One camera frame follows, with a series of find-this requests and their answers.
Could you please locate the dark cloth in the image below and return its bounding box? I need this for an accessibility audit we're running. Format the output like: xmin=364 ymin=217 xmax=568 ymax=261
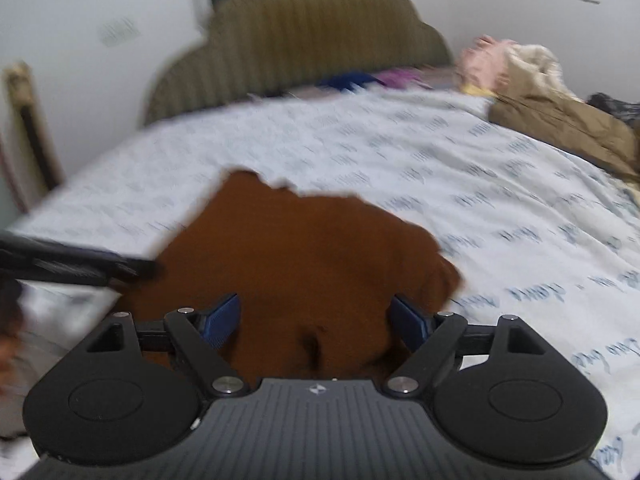
xmin=586 ymin=92 xmax=640 ymax=127

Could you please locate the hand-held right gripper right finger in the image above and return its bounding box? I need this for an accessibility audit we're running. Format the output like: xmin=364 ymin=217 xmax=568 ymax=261
xmin=383 ymin=295 xmax=544 ymax=397

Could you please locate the pink cloth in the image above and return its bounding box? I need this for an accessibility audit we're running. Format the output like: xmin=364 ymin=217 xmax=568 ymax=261
xmin=457 ymin=35 xmax=517 ymax=92

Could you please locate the olive padded headboard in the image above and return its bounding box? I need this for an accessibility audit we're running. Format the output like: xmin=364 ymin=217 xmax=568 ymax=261
xmin=142 ymin=0 xmax=455 ymax=127

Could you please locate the cream cloth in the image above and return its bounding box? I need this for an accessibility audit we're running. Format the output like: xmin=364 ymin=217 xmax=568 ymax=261
xmin=500 ymin=44 xmax=578 ymax=102

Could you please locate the white wall socket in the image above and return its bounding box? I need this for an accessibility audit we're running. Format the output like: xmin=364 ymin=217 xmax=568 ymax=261
xmin=97 ymin=18 xmax=142 ymax=48

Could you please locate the brown knit top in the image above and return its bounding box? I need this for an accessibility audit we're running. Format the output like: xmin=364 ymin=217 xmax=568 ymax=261
xmin=117 ymin=170 xmax=465 ymax=385

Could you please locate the purple cloth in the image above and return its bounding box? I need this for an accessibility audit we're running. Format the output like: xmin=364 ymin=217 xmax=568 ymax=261
xmin=377 ymin=68 xmax=427 ymax=89

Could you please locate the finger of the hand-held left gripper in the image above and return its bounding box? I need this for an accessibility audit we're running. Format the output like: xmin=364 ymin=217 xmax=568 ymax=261
xmin=0 ymin=232 xmax=160 ymax=290

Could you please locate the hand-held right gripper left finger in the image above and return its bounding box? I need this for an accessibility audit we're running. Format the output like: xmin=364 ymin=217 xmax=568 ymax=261
xmin=84 ymin=293 xmax=249 ymax=399

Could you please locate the white printed blanket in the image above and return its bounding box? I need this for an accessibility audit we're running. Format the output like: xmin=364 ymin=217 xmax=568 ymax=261
xmin=0 ymin=87 xmax=640 ymax=480

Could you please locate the gold tower air conditioner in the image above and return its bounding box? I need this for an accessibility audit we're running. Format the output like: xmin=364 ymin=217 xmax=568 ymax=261
xmin=2 ymin=61 xmax=64 ymax=192

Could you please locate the olive jacket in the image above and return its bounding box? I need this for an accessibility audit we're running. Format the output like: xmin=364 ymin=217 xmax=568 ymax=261
xmin=487 ymin=77 xmax=640 ymax=184

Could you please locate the blue cloth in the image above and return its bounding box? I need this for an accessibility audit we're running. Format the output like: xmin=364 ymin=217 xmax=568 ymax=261
xmin=319 ymin=72 xmax=382 ymax=93

